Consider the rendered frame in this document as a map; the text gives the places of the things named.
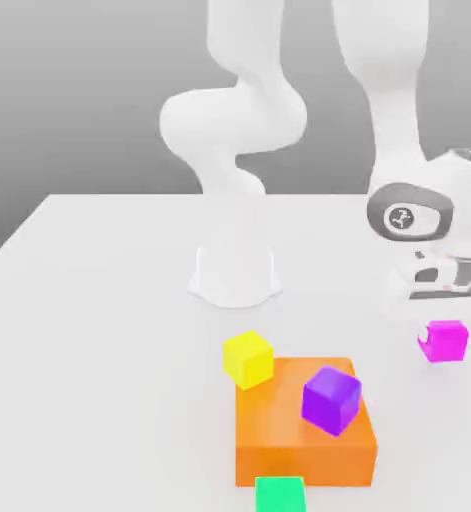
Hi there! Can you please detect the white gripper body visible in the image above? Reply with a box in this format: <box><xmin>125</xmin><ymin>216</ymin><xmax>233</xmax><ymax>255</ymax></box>
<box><xmin>385</xmin><ymin>284</ymin><xmax>471</xmax><ymax>324</ymax></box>

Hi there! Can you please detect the small magenta cube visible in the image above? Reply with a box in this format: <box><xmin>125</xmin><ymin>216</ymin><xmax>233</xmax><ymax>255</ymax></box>
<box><xmin>417</xmin><ymin>319</ymin><xmax>471</xmax><ymax>364</ymax></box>

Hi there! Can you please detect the small purple cube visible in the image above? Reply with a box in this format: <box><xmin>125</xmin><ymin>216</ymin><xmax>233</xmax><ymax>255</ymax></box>
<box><xmin>300</xmin><ymin>365</ymin><xmax>363</xmax><ymax>438</ymax></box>

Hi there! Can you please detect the small yellow cube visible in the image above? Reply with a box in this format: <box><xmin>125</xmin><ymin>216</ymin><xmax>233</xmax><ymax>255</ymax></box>
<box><xmin>222</xmin><ymin>330</ymin><xmax>275</xmax><ymax>391</ymax></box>

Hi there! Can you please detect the small green cube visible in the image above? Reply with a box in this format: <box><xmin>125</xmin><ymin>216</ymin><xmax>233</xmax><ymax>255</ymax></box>
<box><xmin>254</xmin><ymin>475</ymin><xmax>307</xmax><ymax>512</ymax></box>

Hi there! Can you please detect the large orange box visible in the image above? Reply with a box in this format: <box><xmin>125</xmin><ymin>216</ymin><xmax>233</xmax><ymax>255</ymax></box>
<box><xmin>234</xmin><ymin>356</ymin><xmax>379</xmax><ymax>488</ymax></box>

